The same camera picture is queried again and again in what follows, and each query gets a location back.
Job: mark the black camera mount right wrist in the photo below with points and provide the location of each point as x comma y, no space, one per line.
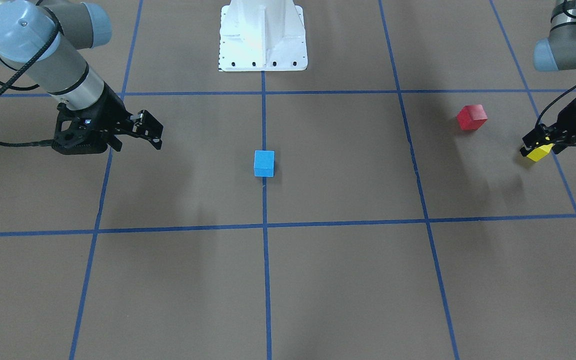
76,136

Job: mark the blue block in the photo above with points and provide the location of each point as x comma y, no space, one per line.
264,163

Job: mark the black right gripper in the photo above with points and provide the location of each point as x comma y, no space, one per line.
113,109

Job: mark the yellow block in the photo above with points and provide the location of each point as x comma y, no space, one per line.
536,153

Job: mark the white metal mount base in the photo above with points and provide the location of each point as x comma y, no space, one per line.
262,36

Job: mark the red block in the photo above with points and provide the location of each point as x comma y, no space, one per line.
471,117

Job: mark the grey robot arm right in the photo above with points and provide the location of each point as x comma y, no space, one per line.
40,43

